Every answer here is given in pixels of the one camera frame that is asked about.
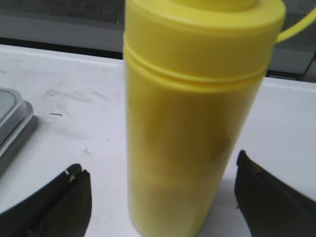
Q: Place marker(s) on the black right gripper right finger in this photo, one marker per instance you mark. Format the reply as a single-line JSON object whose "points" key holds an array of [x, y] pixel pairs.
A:
{"points": [[272, 208]]}

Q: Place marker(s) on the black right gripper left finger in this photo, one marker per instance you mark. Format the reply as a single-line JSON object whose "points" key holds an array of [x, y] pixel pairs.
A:
{"points": [[61, 208]]}

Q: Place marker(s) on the yellow squeeze bottle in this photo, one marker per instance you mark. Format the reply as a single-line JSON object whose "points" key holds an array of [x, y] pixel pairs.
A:
{"points": [[193, 69]]}

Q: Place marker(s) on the silver digital kitchen scale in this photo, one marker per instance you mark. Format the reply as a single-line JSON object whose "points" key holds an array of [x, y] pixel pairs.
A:
{"points": [[15, 114]]}

